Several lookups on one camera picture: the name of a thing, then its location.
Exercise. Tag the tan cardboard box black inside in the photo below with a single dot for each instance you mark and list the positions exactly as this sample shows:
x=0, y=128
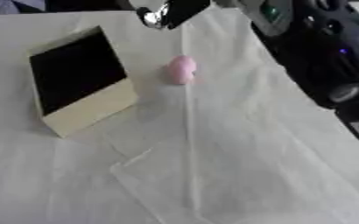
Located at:
x=78, y=75

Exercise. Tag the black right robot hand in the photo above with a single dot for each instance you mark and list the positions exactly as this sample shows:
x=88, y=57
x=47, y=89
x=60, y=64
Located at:
x=187, y=11

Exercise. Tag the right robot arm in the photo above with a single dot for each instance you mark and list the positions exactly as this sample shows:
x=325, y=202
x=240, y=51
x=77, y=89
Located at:
x=320, y=52

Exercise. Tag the pink bean-shaped toy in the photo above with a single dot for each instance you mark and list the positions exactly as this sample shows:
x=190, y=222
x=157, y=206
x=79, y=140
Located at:
x=181, y=70

